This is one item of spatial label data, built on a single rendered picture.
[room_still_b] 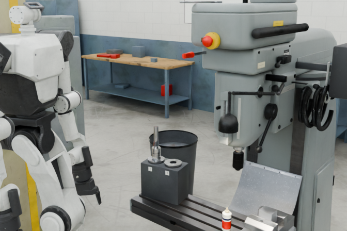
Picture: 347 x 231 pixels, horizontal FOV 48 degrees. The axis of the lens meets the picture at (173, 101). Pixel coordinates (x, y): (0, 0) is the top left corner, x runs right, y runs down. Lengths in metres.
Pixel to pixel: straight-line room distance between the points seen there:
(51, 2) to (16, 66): 7.25
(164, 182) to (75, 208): 0.49
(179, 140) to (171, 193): 2.03
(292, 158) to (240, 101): 0.59
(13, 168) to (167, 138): 1.61
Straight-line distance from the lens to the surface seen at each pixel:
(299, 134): 1.99
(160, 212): 1.98
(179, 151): 3.57
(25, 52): 1.51
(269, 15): 1.50
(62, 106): 1.79
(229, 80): 1.56
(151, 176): 2.03
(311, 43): 2.00
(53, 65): 1.62
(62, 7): 8.70
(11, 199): 1.56
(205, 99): 6.96
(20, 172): 3.07
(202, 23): 1.44
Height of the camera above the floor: 1.89
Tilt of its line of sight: 14 degrees down
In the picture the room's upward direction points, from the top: straight up
